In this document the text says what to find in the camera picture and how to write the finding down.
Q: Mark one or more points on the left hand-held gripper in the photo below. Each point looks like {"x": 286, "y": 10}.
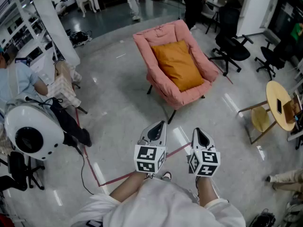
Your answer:
{"x": 146, "y": 158}

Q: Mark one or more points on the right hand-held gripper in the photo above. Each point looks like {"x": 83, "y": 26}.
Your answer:
{"x": 204, "y": 162}

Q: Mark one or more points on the orange cushion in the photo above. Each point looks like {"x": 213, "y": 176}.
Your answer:
{"x": 177, "y": 65}

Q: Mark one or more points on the person's right forearm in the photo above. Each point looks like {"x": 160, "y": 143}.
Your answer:
{"x": 207, "y": 190}

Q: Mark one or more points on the person's left forearm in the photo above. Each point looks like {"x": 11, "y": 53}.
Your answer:
{"x": 127, "y": 185}

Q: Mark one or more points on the person's right shoe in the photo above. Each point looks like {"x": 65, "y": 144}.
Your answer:
{"x": 166, "y": 175}

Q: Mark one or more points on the yellow wooden stool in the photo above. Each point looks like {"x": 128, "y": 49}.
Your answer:
{"x": 260, "y": 118}

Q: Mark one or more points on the red floor tape line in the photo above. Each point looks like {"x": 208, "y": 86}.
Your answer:
{"x": 222, "y": 71}
{"x": 91, "y": 168}

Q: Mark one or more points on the person's white shirt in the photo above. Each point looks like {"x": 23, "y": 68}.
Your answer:
{"x": 161, "y": 204}

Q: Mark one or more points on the black phone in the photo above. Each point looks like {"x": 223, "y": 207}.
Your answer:
{"x": 279, "y": 106}

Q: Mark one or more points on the round wooden side table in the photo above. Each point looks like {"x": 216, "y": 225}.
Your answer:
{"x": 274, "y": 91}

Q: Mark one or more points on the brown wooden box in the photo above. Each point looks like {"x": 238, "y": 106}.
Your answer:
{"x": 291, "y": 110}

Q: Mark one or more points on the tall black office chair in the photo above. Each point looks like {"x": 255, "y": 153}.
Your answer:
{"x": 232, "y": 46}

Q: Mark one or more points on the pink padded armchair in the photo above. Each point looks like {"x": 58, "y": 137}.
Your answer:
{"x": 163, "y": 32}

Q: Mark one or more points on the black bag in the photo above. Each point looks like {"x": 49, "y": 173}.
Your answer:
{"x": 262, "y": 219}

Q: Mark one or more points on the checkered cloth covered table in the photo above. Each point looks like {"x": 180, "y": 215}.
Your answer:
{"x": 62, "y": 89}

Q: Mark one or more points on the low black office chair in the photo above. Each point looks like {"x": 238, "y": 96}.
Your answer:
{"x": 272, "y": 55}

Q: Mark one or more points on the brown paper bag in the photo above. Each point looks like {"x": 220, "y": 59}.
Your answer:
{"x": 62, "y": 70}

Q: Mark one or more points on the grey chair with black legs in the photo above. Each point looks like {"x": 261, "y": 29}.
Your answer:
{"x": 209, "y": 14}

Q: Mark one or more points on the black swivel chair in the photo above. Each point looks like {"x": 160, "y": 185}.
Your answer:
{"x": 16, "y": 167}

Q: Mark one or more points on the white shelf unit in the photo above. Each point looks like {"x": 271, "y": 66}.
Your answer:
{"x": 21, "y": 32}

